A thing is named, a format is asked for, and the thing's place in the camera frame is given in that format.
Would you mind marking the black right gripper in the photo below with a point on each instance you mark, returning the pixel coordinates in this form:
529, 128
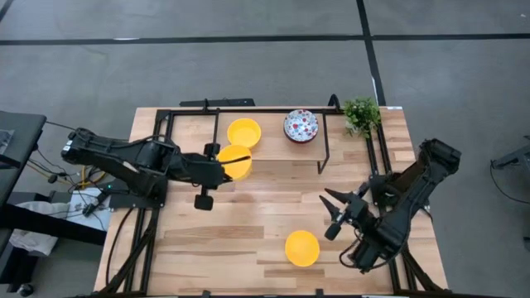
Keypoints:
356, 213

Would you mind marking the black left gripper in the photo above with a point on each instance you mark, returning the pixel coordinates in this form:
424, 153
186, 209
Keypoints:
207, 169

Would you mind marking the yellow plastic mini bowl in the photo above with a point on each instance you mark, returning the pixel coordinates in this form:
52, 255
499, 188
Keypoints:
302, 248
238, 171
244, 133

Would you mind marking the red floral-print mini bowl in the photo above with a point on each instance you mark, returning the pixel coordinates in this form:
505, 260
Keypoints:
301, 125

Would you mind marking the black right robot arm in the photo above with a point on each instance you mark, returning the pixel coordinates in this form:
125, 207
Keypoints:
414, 194

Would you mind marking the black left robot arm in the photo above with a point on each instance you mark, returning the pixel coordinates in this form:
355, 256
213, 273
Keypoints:
124, 157

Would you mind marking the black bar-shaped device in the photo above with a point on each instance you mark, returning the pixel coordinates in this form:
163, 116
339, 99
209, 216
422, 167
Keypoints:
232, 102

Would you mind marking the small green artificial plant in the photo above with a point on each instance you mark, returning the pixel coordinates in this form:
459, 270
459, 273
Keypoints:
361, 113

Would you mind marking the black office chair base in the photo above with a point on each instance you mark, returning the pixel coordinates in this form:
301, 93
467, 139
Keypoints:
513, 157

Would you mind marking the black desk crossbeam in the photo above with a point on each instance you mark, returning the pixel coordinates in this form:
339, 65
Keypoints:
49, 225

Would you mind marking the white crumpled cloth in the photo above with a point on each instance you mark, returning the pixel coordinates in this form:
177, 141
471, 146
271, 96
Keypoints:
37, 244

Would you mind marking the dark grey desk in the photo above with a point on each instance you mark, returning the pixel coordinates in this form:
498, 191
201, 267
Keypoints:
20, 132

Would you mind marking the grey item on desk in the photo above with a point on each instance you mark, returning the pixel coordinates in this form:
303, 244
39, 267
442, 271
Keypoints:
5, 140

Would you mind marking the black caster wheel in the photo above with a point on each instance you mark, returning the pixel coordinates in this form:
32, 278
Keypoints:
25, 289

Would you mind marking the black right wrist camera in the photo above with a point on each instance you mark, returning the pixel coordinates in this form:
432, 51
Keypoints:
333, 232

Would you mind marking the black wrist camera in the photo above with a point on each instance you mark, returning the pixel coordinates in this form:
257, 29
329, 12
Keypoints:
203, 203
333, 232

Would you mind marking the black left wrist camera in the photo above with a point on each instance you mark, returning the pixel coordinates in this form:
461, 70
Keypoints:
203, 203

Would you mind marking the black metal table frame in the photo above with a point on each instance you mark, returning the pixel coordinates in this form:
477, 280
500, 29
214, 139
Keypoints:
269, 110

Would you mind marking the black clamp bracket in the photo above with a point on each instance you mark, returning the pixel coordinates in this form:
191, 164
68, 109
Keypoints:
319, 294
205, 294

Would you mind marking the black arched bracket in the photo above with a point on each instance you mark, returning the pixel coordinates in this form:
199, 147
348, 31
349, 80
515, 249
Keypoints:
333, 96

